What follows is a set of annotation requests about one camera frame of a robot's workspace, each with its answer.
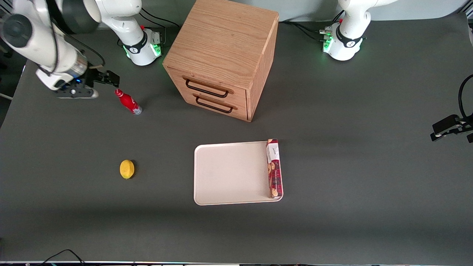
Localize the thin black table edge cable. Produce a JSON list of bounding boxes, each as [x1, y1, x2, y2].
[[36, 249, 86, 266]]

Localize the black clamp mount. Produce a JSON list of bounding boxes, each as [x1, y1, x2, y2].
[[430, 114, 473, 144]]

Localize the red cookie box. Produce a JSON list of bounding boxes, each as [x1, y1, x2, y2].
[[266, 139, 283, 199]]

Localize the black wrist camera blue light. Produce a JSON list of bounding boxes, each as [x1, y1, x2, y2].
[[55, 83, 99, 99]]

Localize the black right arm base cable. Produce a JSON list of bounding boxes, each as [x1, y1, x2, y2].
[[139, 8, 181, 29]]

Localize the wooden drawer cabinet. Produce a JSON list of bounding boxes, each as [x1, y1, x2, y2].
[[163, 0, 279, 123]]

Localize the yellow lemon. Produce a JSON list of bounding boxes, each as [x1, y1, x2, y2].
[[119, 160, 136, 180]]

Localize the beige plastic tray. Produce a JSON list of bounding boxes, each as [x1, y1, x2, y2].
[[194, 140, 284, 206]]

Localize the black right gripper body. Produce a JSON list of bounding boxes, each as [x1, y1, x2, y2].
[[84, 68, 101, 89]]

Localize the red coke bottle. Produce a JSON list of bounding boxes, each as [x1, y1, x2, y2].
[[114, 89, 143, 116]]

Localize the black metal drawer handle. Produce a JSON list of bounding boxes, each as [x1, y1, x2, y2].
[[195, 97, 234, 114], [185, 79, 229, 99]]

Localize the black cable along right arm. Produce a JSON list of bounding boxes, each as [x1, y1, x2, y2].
[[37, 0, 106, 74]]

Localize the black arm base cable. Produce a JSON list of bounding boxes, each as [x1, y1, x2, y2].
[[279, 11, 345, 42], [139, 8, 181, 29]]

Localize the wooden drawer front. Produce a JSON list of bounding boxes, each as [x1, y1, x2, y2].
[[180, 74, 248, 108], [191, 92, 248, 121]]

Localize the black left arm base cable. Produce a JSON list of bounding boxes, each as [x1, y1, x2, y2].
[[279, 11, 345, 42]]

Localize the black looped cable at clamp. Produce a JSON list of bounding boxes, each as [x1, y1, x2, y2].
[[458, 74, 473, 119]]

